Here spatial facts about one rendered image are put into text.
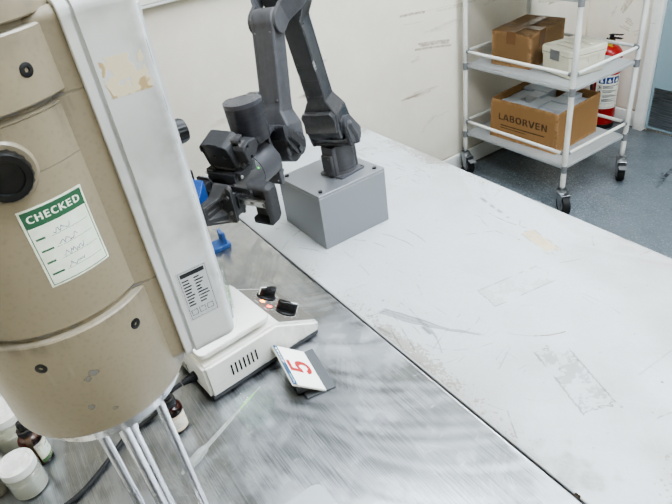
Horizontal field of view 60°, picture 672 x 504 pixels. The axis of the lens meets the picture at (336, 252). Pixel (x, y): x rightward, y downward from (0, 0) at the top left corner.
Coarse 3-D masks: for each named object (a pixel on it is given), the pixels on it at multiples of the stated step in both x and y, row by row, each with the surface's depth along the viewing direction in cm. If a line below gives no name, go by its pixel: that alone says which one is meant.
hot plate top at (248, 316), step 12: (240, 300) 90; (240, 312) 87; (252, 312) 87; (264, 312) 86; (240, 324) 85; (252, 324) 85; (228, 336) 83; (240, 336) 84; (204, 348) 82; (216, 348) 81
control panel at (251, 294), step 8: (248, 296) 94; (256, 296) 95; (280, 296) 98; (256, 304) 92; (264, 304) 93; (272, 304) 94; (272, 312) 90; (296, 312) 93; (304, 312) 94; (280, 320) 88; (288, 320) 89; (296, 320) 90
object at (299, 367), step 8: (288, 352) 88; (296, 352) 89; (288, 360) 86; (296, 360) 87; (304, 360) 88; (296, 368) 85; (304, 368) 86; (296, 376) 83; (304, 376) 84; (312, 376) 85; (304, 384) 82; (312, 384) 83
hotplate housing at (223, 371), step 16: (272, 320) 88; (304, 320) 91; (256, 336) 86; (272, 336) 87; (288, 336) 89; (304, 336) 92; (224, 352) 83; (240, 352) 84; (256, 352) 86; (272, 352) 88; (192, 368) 85; (208, 368) 81; (224, 368) 83; (240, 368) 85; (256, 368) 87; (208, 384) 83; (224, 384) 84
